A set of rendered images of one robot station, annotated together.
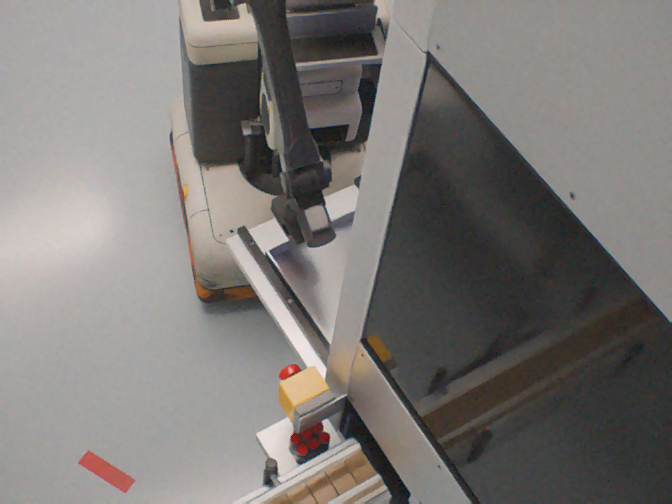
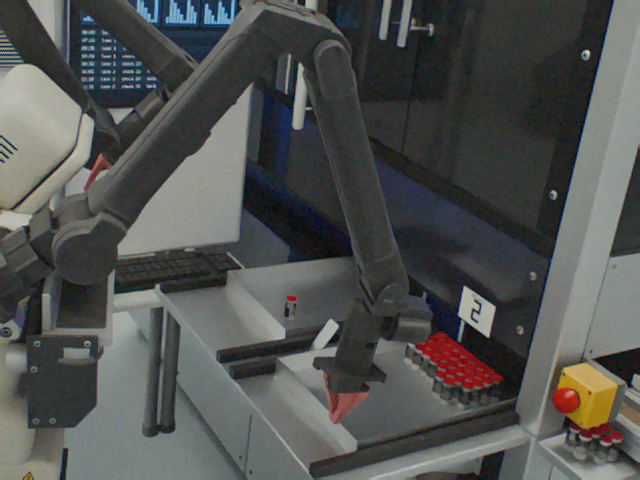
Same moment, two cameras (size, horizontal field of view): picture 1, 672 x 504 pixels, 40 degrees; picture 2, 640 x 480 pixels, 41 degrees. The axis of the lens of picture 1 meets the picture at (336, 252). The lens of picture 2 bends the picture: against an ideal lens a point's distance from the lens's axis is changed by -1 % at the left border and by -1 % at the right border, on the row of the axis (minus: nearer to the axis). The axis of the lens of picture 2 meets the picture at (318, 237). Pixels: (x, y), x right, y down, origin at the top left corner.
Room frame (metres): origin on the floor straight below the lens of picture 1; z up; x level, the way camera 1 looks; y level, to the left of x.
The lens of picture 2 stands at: (1.01, 1.25, 1.69)
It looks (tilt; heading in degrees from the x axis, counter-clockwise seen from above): 22 degrees down; 277
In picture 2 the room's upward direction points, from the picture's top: 7 degrees clockwise
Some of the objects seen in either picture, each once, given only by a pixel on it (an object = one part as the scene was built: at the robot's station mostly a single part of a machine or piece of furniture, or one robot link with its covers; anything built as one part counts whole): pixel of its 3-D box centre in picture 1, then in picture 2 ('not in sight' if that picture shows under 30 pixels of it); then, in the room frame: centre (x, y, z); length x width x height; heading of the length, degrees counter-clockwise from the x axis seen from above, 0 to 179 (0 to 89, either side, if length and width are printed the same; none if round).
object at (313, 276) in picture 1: (365, 291); (397, 385); (0.99, -0.07, 0.90); 0.34 x 0.26 x 0.04; 40
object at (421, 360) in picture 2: not in sight; (437, 372); (0.93, -0.13, 0.90); 0.18 x 0.02 x 0.05; 130
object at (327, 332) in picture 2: not in sight; (300, 341); (1.18, -0.14, 0.91); 0.14 x 0.03 x 0.06; 39
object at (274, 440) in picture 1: (305, 450); (594, 458); (0.66, 0.00, 0.87); 0.14 x 0.13 x 0.02; 39
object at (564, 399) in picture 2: (292, 377); (567, 400); (0.73, 0.04, 0.99); 0.04 x 0.04 x 0.04; 39
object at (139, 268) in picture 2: not in sight; (156, 270); (1.58, -0.50, 0.82); 0.40 x 0.14 x 0.02; 39
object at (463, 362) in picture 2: not in sight; (456, 368); (0.89, -0.15, 0.90); 0.18 x 0.02 x 0.05; 130
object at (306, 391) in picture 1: (305, 398); (587, 394); (0.70, 0.01, 0.99); 0.08 x 0.07 x 0.07; 39
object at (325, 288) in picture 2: not in sight; (327, 295); (1.16, -0.37, 0.90); 0.34 x 0.26 x 0.04; 39
